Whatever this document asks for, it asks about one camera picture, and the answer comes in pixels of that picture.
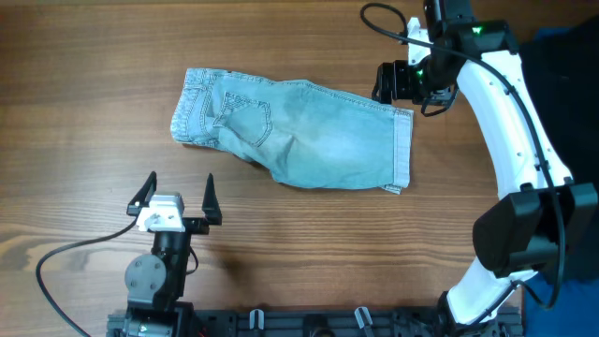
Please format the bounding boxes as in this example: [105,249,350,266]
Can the white rail clip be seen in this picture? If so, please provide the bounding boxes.
[354,306,374,337]
[249,309,265,330]

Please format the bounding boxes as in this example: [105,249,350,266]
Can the black garment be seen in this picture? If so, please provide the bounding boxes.
[519,16,598,187]

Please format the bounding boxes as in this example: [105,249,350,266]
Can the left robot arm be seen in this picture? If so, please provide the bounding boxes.
[107,172,223,337]

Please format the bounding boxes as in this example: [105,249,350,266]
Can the light blue denim shorts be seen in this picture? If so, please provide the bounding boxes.
[170,68,414,194]

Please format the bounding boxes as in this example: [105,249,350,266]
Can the dark blue garment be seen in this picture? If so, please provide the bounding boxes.
[519,25,599,337]

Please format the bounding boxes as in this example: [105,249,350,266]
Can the black camera cable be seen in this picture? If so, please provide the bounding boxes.
[36,217,139,337]
[358,2,567,311]

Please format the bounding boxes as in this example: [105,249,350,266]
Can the right black camera cable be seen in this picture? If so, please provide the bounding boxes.
[358,2,567,311]

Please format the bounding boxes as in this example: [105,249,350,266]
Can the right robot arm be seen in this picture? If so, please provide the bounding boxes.
[372,1,598,336]

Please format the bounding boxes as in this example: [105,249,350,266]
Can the left black camera cable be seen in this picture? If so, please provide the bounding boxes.
[36,217,139,337]

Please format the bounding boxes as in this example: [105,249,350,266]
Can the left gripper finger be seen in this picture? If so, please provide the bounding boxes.
[201,173,223,226]
[126,171,157,216]

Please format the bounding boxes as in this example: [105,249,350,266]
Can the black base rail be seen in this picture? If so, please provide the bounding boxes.
[107,307,524,337]

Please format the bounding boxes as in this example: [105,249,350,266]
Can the left white rail clip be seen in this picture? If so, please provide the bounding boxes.
[249,309,265,330]

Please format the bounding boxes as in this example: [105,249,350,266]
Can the right white rail clip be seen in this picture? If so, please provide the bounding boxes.
[354,306,374,337]

